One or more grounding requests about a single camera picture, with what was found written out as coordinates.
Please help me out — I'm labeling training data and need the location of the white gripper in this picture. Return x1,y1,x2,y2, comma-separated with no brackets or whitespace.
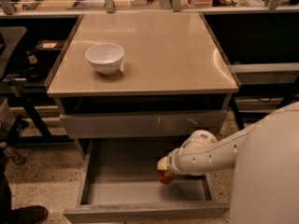
157,153,181,174

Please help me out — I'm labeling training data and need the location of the red coke can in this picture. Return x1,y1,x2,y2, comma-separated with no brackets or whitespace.
157,171,175,185

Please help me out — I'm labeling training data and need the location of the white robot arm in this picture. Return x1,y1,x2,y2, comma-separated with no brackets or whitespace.
157,102,299,224

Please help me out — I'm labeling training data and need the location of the closed grey top drawer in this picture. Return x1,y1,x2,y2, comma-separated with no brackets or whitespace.
60,110,227,139

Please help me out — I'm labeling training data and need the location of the open grey middle drawer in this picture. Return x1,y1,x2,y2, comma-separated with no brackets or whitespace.
64,137,229,224

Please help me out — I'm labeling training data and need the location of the grey drawer cabinet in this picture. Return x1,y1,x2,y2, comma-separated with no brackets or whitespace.
43,11,241,224

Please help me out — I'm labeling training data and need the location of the black table leg right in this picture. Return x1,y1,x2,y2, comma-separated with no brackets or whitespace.
230,96,245,130

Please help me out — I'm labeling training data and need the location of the white bowl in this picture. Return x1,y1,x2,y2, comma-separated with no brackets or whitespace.
85,43,125,75

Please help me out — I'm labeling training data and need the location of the brown shoe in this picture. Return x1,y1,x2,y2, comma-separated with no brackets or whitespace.
9,205,48,224

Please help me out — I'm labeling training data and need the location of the plastic bottle on floor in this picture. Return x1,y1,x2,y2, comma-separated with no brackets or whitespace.
0,142,25,165

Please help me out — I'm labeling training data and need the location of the person's dark trouser leg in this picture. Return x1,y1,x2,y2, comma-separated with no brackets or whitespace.
0,173,11,224

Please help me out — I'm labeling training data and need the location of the black desk frame left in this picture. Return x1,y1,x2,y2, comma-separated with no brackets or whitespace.
0,77,74,147

